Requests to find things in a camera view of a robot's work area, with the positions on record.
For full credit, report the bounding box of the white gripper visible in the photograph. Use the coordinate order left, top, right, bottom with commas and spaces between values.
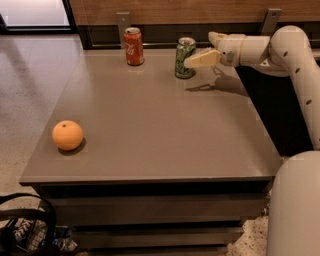
184, 32, 245, 68

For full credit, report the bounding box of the green soda can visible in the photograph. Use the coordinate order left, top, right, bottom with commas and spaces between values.
175, 37, 196, 79

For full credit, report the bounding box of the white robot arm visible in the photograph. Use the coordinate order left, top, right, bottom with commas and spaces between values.
183, 25, 320, 256

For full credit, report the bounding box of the red cola can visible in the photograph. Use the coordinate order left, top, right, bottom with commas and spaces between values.
124, 27, 144, 66

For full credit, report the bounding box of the grey drawer cabinet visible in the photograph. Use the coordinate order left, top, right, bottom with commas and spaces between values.
21, 50, 280, 256

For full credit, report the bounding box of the orange fruit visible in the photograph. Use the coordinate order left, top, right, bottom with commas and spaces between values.
52, 120, 84, 151

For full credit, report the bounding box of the black bag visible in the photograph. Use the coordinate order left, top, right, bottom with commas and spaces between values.
0, 193, 78, 256

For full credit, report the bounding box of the right metal rail bracket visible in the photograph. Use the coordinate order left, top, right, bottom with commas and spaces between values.
261, 8, 282, 36

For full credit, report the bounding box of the metal rail bracket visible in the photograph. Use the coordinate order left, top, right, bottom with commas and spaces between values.
116, 11, 131, 48
261, 8, 282, 36

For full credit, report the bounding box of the left metal rail bracket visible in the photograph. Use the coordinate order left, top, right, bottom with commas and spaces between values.
116, 11, 131, 48

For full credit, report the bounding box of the metal wall rail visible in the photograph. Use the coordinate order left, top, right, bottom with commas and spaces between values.
87, 39, 320, 48

